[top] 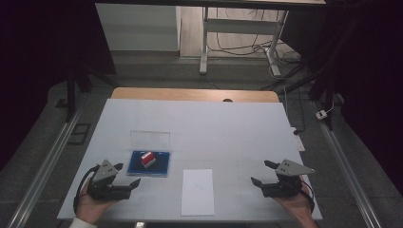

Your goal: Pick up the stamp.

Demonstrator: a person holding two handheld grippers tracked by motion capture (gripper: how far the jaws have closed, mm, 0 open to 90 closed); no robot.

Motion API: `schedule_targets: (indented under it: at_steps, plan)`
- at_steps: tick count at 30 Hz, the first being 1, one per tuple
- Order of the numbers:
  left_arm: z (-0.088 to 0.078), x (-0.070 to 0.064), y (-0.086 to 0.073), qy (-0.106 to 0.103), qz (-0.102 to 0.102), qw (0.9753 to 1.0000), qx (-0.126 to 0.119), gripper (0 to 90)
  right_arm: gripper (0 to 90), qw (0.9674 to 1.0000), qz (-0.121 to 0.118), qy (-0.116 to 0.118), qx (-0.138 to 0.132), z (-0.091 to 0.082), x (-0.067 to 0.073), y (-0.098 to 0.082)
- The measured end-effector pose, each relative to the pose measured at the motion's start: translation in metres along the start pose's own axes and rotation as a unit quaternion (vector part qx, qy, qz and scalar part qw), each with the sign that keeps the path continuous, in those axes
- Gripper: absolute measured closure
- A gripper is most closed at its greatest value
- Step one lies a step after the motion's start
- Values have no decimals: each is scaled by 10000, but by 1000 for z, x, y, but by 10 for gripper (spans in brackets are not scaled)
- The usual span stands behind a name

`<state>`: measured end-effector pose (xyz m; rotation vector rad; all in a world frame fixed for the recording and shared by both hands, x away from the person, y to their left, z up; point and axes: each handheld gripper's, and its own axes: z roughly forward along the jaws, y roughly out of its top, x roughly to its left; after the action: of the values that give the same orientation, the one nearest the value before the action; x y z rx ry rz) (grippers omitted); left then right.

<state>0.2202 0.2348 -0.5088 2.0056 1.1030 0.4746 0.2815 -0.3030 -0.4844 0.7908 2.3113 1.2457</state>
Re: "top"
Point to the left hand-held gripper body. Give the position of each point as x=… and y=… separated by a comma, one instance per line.
x=106, y=172

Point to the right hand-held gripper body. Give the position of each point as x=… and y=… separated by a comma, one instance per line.
x=290, y=169

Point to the red and white stamp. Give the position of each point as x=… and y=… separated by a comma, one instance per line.
x=148, y=159

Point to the blue ink pad clear-lid box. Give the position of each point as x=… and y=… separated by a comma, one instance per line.
x=160, y=167

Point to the white paper sheet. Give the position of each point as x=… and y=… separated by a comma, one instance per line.
x=197, y=196

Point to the person's left hand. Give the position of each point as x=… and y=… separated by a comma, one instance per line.
x=90, y=209

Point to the person's right hand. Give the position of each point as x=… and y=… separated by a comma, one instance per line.
x=301, y=209

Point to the large white table cover board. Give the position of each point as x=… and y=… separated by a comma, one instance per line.
x=221, y=133

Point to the small white plug adapter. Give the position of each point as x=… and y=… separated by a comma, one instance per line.
x=321, y=114

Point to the black stand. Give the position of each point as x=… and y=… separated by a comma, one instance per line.
x=71, y=95
x=323, y=85

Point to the wooden table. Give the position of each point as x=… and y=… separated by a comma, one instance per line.
x=190, y=94

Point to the dark curtain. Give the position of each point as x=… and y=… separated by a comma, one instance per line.
x=370, y=79
x=38, y=63

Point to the white cabinet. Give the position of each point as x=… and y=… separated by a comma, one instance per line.
x=139, y=28

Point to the metal table bracket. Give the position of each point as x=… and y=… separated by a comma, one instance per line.
x=139, y=224

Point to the dark floor frame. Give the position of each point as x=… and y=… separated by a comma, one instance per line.
x=79, y=134

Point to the aluminium rail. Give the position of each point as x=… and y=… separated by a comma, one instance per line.
x=44, y=171
x=345, y=164

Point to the white desk frame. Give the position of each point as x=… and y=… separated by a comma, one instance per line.
x=237, y=26

